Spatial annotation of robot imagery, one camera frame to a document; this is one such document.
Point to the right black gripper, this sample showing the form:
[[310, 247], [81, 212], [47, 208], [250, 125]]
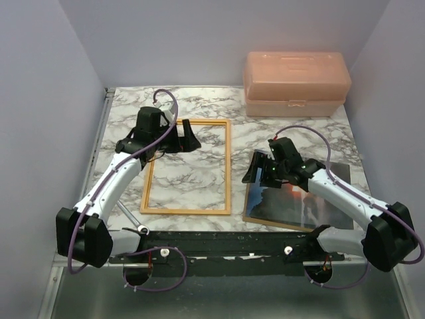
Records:
[[260, 160]]

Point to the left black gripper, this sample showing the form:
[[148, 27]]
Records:
[[190, 142]]

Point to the sunset landscape photo print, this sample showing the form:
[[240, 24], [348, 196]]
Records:
[[322, 212]]

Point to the orange wooden picture frame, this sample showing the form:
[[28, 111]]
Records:
[[144, 207]]

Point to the brown cardboard backing board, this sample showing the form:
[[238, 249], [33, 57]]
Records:
[[282, 207]]

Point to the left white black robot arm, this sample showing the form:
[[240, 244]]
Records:
[[81, 232]]

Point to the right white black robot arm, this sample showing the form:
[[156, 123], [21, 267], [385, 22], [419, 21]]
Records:
[[387, 234]]

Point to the pink translucent plastic box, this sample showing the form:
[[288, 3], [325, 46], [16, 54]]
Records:
[[295, 84]]

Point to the silver ratchet wrench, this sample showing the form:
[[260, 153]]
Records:
[[133, 219]]

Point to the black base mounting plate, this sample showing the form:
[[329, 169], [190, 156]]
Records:
[[196, 253]]

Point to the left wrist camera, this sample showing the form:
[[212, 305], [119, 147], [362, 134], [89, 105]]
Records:
[[168, 108]]

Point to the aluminium extrusion rail left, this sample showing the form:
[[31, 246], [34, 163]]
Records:
[[110, 93]]

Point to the aluminium extrusion rail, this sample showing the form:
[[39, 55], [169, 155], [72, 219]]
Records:
[[61, 262], [110, 93]]

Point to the aluminium extrusion rail front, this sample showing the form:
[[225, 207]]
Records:
[[61, 262]]

